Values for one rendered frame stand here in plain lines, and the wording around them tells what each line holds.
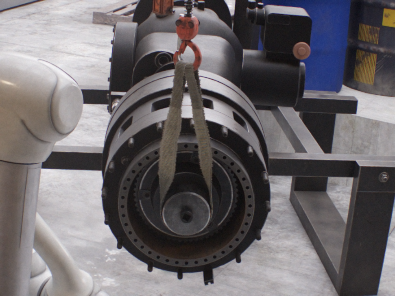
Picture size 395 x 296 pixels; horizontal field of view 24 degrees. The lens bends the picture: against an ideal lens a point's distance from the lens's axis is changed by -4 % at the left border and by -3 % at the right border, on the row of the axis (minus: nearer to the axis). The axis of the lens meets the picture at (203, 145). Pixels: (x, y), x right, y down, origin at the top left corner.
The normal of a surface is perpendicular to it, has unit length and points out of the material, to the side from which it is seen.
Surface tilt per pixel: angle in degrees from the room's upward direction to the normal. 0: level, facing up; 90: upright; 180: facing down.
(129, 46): 49
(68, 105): 84
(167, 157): 94
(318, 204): 0
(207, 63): 27
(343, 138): 90
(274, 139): 90
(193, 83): 108
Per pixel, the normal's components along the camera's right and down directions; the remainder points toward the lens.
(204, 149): -0.41, 0.43
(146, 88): -0.44, -0.84
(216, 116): 0.36, -0.88
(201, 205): 0.03, 0.33
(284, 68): 0.07, -0.36
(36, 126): -0.07, 0.55
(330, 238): 0.07, -0.94
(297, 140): -0.99, -0.04
